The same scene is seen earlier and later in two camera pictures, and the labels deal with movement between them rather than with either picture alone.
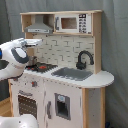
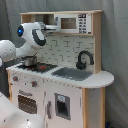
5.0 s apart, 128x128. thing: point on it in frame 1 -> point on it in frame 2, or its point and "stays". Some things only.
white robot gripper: [31, 42] -> [47, 28]
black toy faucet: [82, 65] stays
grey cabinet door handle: [48, 109] stays
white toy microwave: [73, 23] stays
